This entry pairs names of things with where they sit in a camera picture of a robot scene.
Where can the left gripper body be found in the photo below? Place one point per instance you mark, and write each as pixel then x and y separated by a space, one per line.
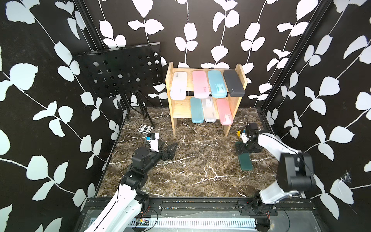
pixel 154 157

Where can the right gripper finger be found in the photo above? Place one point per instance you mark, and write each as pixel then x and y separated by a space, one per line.
pixel 254 148
pixel 240 148

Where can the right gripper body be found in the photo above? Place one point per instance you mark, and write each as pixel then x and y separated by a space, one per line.
pixel 248 142

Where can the dark green pencil case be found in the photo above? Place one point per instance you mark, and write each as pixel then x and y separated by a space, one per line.
pixel 245 162

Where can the pink pencil case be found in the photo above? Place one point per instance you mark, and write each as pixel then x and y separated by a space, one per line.
pixel 224 111
pixel 200 85

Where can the teal pencil case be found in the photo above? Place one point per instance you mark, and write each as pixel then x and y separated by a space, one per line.
pixel 196 108

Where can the clear white pencil case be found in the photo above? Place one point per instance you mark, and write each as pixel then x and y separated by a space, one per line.
pixel 209 110

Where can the frosted white pencil case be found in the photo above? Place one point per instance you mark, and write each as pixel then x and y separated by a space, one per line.
pixel 179 85

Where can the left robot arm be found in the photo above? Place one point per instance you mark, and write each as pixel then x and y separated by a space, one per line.
pixel 129 201

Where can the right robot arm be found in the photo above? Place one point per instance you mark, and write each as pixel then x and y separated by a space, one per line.
pixel 295 171

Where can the dark grey pencil case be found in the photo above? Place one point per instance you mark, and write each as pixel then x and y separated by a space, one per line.
pixel 233 83

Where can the light blue upper pencil case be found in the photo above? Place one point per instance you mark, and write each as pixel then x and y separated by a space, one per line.
pixel 217 84

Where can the wooden two-tier shelf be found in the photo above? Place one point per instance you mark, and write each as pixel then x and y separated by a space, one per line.
pixel 181 109

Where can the black white tag card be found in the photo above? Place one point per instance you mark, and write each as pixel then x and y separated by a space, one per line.
pixel 145 129

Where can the black perforated music stand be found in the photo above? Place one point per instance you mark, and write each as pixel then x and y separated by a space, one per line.
pixel 126 71

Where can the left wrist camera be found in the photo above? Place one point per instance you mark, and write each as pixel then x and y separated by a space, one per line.
pixel 152 139

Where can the white slotted cable duct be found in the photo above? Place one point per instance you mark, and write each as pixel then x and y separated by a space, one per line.
pixel 187 223

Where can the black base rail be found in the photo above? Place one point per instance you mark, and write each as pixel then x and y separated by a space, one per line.
pixel 243 205

